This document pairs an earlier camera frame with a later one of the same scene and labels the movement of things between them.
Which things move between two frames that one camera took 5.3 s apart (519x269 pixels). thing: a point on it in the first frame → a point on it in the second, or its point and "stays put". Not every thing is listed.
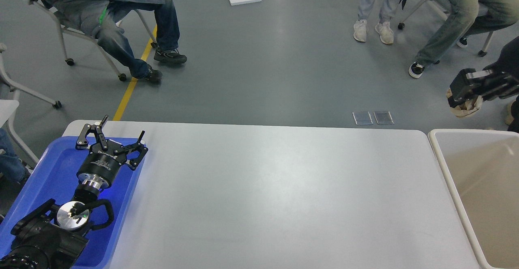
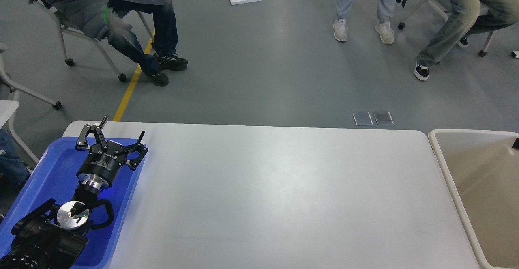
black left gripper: x=99 y=168 stays put
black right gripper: x=498 y=85 → x=515 y=145
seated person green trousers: x=476 y=4 stays put
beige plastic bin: x=483 y=166 stays put
